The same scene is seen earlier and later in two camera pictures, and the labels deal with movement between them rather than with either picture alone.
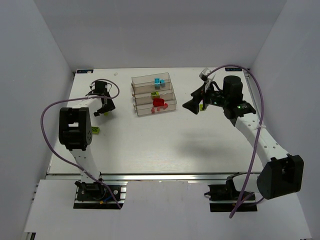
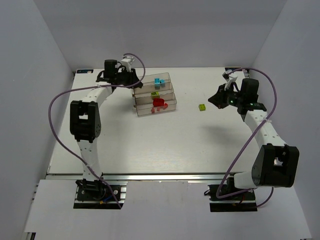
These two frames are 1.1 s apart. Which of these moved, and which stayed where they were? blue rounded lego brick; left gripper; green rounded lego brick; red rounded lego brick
Moved: left gripper
Stayed: green rounded lego brick; red rounded lego brick; blue rounded lego brick
